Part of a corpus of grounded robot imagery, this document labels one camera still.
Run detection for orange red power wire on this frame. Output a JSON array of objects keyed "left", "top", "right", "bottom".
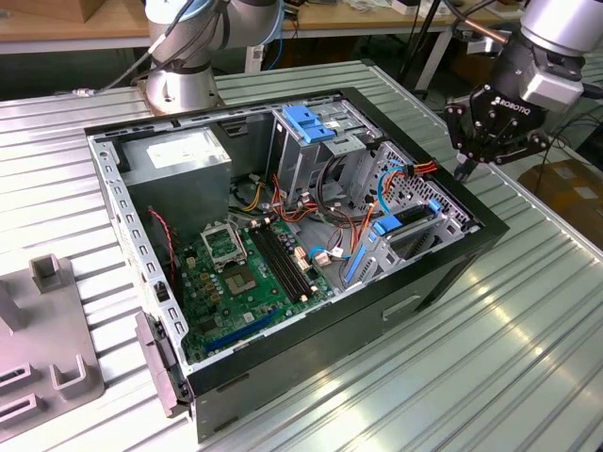
[{"left": 401, "top": 158, "right": 439, "bottom": 180}]

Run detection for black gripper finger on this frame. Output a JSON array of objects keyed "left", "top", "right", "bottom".
[
  {"left": 444, "top": 90, "right": 482, "bottom": 183},
  {"left": 464, "top": 130, "right": 553, "bottom": 184}
]

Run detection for orange red wire bundle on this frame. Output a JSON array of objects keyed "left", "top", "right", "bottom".
[{"left": 270, "top": 172, "right": 378, "bottom": 250}]

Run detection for red black fan wire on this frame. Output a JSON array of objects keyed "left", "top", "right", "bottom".
[{"left": 148, "top": 205, "right": 179, "bottom": 286}]

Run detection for metal socket cover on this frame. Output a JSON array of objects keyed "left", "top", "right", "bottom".
[{"left": 199, "top": 219, "right": 250, "bottom": 272}]

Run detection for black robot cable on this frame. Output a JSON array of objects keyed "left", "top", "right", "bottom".
[{"left": 70, "top": 0, "right": 199, "bottom": 95}]

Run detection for blue data wire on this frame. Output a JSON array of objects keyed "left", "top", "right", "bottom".
[{"left": 308, "top": 157, "right": 409, "bottom": 263}]

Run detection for small white box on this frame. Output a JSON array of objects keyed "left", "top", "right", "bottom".
[{"left": 393, "top": 0, "right": 428, "bottom": 16}]

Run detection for green motherboard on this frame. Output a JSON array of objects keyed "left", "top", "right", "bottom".
[{"left": 174, "top": 218, "right": 338, "bottom": 366}]

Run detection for black tripod stand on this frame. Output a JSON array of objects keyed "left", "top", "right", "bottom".
[{"left": 398, "top": 0, "right": 447, "bottom": 103}]

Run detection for black PC case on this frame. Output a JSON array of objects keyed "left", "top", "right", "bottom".
[{"left": 83, "top": 86, "right": 511, "bottom": 444}]

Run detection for brown cardboard box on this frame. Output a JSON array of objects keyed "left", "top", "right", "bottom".
[
  {"left": 77, "top": 0, "right": 124, "bottom": 24},
  {"left": 517, "top": 158, "right": 603, "bottom": 246}
]

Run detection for black cable bundle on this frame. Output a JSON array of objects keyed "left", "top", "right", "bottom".
[{"left": 316, "top": 154, "right": 348, "bottom": 211}]

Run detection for black RAM slot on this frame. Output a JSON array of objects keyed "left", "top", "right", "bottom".
[
  {"left": 253, "top": 228, "right": 302, "bottom": 302},
  {"left": 262, "top": 226, "right": 310, "bottom": 299},
  {"left": 268, "top": 224, "right": 316, "bottom": 296},
  {"left": 248, "top": 229, "right": 297, "bottom": 304}
]

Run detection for grey disk bay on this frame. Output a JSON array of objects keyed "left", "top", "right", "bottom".
[{"left": 339, "top": 200, "right": 475, "bottom": 289}]

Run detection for hard disk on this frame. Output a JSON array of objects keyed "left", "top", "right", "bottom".
[{"left": 345, "top": 198, "right": 444, "bottom": 284}]

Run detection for blue expansion slot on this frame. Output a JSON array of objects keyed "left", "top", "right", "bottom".
[{"left": 203, "top": 308, "right": 280, "bottom": 354}]

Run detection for metal slat side table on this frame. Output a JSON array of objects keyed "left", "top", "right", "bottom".
[{"left": 464, "top": 35, "right": 603, "bottom": 137}]

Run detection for grey parts rack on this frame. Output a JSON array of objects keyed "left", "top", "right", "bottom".
[{"left": 0, "top": 252, "right": 106, "bottom": 437}]

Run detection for grey camera bracket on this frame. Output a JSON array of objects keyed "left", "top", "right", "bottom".
[{"left": 454, "top": 25, "right": 514, "bottom": 57}]

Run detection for yellow orange wires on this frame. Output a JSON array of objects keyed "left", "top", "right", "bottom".
[{"left": 235, "top": 181, "right": 266, "bottom": 212}]

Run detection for wooden desk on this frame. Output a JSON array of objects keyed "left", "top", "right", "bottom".
[
  {"left": 282, "top": 0, "right": 524, "bottom": 93},
  {"left": 0, "top": 0, "right": 152, "bottom": 56}
]

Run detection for CPU socket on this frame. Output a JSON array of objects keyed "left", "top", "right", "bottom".
[{"left": 222, "top": 264, "right": 259, "bottom": 299}]

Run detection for grey plastic case latch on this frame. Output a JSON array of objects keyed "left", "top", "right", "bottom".
[{"left": 134, "top": 310, "right": 190, "bottom": 419}]

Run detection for grey power supply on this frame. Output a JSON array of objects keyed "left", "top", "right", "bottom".
[{"left": 117, "top": 125, "right": 235, "bottom": 239}]

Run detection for blue plastic drive latch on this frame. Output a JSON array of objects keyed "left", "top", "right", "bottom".
[{"left": 284, "top": 105, "right": 336, "bottom": 146}]

